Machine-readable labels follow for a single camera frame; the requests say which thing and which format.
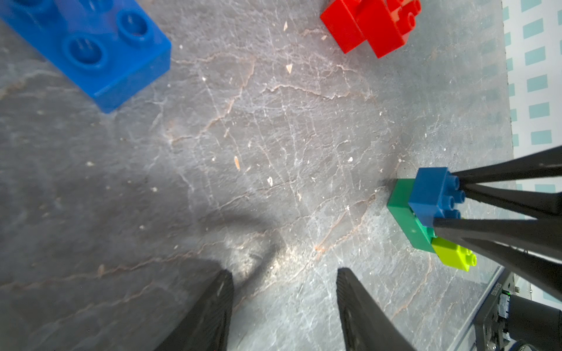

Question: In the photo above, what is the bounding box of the blue lego brick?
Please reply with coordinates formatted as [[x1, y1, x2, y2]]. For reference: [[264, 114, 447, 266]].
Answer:
[[408, 168, 465, 228], [1, 0, 172, 113]]

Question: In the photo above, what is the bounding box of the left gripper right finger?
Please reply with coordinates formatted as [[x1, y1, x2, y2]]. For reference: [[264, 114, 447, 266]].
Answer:
[[336, 268, 414, 350]]

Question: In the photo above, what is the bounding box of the lime green lego brick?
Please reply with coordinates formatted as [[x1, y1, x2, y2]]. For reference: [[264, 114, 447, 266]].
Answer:
[[431, 238, 477, 272]]

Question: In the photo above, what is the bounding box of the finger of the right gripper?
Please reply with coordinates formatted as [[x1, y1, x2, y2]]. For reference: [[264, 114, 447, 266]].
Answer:
[[451, 146, 562, 220]]

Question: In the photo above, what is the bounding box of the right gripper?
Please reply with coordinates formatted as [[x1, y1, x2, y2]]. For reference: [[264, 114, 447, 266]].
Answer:
[[433, 219, 561, 350]]

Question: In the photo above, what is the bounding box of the red lego brick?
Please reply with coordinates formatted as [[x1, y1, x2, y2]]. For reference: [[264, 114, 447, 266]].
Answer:
[[355, 0, 422, 59], [320, 0, 365, 54]]

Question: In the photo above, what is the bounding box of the green long lego brick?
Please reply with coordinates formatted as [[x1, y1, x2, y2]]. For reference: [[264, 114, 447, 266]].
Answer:
[[387, 178, 436, 254]]

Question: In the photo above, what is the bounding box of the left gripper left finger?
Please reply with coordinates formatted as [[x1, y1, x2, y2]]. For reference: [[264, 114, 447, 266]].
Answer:
[[156, 269, 234, 351]]

